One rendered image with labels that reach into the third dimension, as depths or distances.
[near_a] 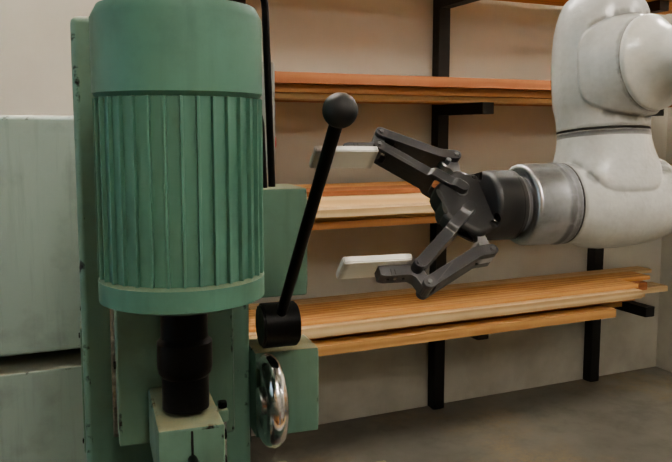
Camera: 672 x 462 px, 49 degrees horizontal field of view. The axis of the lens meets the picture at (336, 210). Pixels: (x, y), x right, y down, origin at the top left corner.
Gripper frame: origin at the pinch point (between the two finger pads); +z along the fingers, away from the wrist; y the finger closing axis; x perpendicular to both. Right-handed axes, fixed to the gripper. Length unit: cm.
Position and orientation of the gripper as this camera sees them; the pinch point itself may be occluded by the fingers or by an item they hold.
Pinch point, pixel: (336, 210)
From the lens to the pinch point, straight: 73.3
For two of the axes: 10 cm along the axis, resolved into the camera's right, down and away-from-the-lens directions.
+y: -2.1, -8.0, 5.6
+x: 2.3, -5.9, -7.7
